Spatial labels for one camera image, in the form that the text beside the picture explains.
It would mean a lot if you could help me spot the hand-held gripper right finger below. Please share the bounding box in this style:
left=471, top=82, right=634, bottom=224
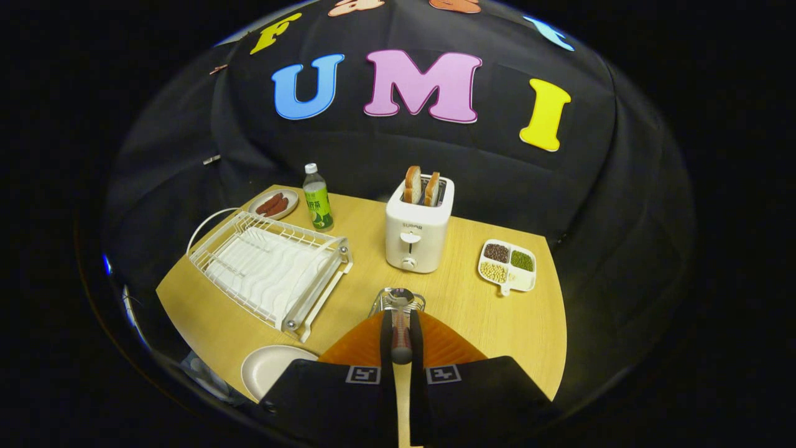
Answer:
left=407, top=308, right=562, bottom=448

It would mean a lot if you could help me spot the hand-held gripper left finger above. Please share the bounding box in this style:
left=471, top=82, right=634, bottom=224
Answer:
left=258, top=308, right=399, bottom=448

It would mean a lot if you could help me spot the spoon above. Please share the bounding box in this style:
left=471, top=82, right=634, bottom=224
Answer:
left=389, top=304, right=415, bottom=366

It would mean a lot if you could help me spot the large beige plate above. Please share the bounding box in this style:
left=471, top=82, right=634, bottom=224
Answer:
left=241, top=345, right=320, bottom=403

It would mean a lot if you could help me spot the white wire dish rack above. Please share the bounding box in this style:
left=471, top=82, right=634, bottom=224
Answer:
left=187, top=207, right=354, bottom=343

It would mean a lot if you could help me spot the white divided dish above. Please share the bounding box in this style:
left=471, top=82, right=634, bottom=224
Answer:
left=477, top=239, right=538, bottom=297

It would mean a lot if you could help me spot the small beige plate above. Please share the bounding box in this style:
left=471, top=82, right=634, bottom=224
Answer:
left=248, top=189, right=300, bottom=222

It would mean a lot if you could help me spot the white toaster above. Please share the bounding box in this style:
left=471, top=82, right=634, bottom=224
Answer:
left=384, top=174, right=456, bottom=275

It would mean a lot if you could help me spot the green label drink bottle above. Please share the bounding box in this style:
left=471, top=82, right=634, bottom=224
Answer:
left=302, top=163, right=335, bottom=232

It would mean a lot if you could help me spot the black backdrop cloth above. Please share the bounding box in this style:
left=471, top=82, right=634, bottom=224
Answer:
left=103, top=0, right=695, bottom=402

